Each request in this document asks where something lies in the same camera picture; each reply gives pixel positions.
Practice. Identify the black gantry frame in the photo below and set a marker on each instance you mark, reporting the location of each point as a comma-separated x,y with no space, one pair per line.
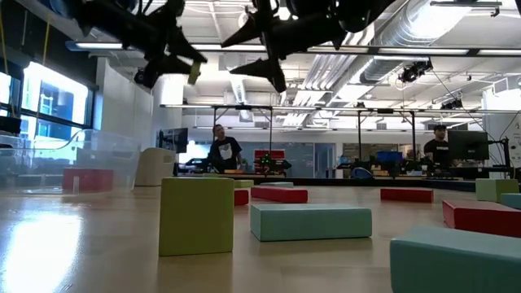
384,110
244,107

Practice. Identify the white wall poster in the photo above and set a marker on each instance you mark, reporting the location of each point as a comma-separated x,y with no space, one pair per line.
515,142

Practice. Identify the small teal block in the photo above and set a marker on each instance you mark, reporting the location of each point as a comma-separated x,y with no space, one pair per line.
511,200

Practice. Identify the blue round object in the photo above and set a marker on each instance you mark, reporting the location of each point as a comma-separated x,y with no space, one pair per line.
361,173

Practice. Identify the black aluminium table frame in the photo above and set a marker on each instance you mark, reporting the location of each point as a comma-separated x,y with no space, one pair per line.
346,182

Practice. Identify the small green block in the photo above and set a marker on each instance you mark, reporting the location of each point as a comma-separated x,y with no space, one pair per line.
496,189
196,215

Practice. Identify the black box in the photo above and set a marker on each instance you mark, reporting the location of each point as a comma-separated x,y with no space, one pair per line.
10,125

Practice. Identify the black ceiling camera rig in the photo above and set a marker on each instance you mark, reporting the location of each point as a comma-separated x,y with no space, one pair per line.
452,104
415,71

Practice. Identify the silver ventilation duct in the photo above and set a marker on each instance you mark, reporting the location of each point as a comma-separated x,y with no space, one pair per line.
411,28

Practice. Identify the blue screen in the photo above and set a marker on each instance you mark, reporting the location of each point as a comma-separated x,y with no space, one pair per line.
389,156

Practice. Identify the black monitor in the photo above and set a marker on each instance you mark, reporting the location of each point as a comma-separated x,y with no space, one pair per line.
468,144
174,139

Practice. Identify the black ceiling camera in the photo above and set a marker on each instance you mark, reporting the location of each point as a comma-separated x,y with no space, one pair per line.
139,77

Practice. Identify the long red block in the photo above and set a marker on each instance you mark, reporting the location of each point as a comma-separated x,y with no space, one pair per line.
241,197
279,194

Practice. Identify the long ceiling light bar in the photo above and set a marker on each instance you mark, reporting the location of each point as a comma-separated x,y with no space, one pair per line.
407,51

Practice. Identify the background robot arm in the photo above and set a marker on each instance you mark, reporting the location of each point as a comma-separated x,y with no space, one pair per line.
272,164

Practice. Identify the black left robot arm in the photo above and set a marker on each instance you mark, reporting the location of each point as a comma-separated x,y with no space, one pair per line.
97,16

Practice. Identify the long green block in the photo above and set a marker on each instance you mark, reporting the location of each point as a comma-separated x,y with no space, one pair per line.
194,73
244,183

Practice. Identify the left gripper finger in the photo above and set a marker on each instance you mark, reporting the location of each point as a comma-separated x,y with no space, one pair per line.
183,46
173,65

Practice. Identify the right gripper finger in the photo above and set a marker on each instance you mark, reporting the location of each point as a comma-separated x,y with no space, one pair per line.
256,67
248,32

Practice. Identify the red cabinet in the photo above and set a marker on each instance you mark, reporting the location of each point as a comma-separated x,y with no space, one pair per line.
268,154

